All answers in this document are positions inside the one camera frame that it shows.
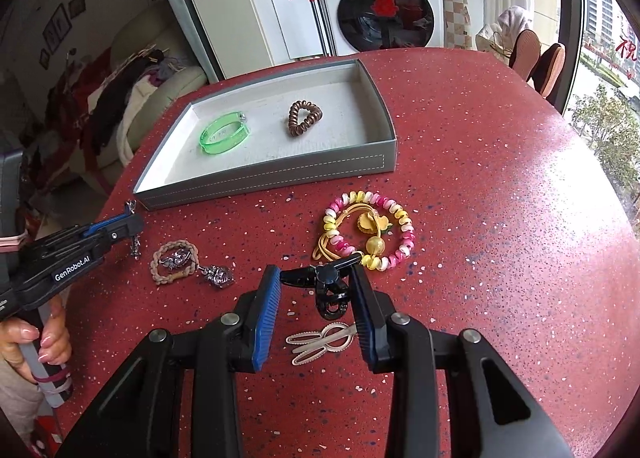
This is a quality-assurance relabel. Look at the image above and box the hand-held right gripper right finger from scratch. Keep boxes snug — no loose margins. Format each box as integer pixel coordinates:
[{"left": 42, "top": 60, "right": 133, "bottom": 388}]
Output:
[{"left": 348, "top": 265, "right": 576, "bottom": 458}]

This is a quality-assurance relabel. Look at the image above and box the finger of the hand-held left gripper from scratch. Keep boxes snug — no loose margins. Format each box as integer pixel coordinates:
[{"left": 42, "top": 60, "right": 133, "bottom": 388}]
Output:
[
  {"left": 102, "top": 215, "right": 146, "bottom": 251},
  {"left": 82, "top": 213, "right": 132, "bottom": 239}
]

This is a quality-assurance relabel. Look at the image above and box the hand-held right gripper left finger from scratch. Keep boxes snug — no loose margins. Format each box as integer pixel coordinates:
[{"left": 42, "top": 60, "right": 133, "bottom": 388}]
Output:
[{"left": 55, "top": 265, "right": 283, "bottom": 458}]

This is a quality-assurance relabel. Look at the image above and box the silver dangling hair clip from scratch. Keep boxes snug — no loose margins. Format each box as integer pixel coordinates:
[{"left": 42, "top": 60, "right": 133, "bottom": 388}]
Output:
[{"left": 124, "top": 199, "right": 143, "bottom": 259}]

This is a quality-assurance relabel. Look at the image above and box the silver bunny hair clip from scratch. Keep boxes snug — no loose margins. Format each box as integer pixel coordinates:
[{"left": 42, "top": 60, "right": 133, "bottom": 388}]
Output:
[{"left": 286, "top": 322, "right": 358, "bottom": 365}]

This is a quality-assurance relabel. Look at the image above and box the black hair claw clip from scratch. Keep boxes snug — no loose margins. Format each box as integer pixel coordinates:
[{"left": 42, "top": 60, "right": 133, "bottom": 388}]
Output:
[{"left": 279, "top": 258, "right": 353, "bottom": 321}]

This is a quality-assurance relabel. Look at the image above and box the braided bracelet with silver charms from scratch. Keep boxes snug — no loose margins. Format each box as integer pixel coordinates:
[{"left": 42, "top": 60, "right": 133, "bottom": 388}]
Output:
[{"left": 150, "top": 239, "right": 235, "bottom": 289}]

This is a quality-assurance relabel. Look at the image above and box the yellow flower bead hair tie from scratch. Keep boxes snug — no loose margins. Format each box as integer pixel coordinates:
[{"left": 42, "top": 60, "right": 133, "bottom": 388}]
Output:
[{"left": 312, "top": 203, "right": 391, "bottom": 261}]

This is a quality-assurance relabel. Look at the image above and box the pink yellow spiral hair tie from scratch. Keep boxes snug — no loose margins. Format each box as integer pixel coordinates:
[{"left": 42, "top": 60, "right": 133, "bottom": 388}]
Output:
[{"left": 323, "top": 191, "right": 416, "bottom": 272}]

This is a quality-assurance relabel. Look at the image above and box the grey jewelry tray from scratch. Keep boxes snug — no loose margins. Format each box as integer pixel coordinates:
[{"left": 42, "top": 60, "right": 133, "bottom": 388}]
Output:
[{"left": 131, "top": 58, "right": 398, "bottom": 212}]

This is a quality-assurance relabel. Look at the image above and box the person's left hand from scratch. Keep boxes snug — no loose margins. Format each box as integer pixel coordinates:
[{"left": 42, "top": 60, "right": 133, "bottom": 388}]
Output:
[{"left": 0, "top": 295, "right": 73, "bottom": 384}]

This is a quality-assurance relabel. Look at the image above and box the pile of clothes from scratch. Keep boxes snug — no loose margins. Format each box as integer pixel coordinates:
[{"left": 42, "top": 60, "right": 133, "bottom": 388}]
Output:
[{"left": 30, "top": 48, "right": 186, "bottom": 179}]

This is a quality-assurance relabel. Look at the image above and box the cream sofa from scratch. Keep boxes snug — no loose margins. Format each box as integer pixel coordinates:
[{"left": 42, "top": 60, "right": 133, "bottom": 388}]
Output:
[{"left": 65, "top": 0, "right": 208, "bottom": 183}]

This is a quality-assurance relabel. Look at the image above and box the white bag with cloth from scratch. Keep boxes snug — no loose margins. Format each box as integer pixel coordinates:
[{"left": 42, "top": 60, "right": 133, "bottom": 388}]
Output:
[{"left": 475, "top": 6, "right": 533, "bottom": 63}]

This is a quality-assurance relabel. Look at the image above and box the red window decal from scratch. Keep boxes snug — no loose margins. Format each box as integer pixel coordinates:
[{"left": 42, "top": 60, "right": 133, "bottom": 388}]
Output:
[{"left": 617, "top": 32, "right": 640, "bottom": 78}]

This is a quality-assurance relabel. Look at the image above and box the green translucent bracelet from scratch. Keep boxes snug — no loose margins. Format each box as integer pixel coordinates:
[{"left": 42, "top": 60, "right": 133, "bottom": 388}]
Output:
[{"left": 200, "top": 110, "right": 250, "bottom": 157}]

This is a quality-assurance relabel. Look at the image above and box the brown spiral hair tie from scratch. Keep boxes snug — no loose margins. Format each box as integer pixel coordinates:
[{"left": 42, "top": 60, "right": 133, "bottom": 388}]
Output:
[{"left": 287, "top": 100, "right": 323, "bottom": 140}]

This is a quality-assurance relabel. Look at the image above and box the large dark picture frame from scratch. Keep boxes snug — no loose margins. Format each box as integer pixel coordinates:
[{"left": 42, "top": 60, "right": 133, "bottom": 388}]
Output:
[{"left": 42, "top": 2, "right": 71, "bottom": 53}]

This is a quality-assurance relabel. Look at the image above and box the red handled mop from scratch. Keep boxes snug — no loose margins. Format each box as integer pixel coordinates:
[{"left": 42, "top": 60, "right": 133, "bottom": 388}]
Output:
[{"left": 288, "top": 0, "right": 337, "bottom": 56}]

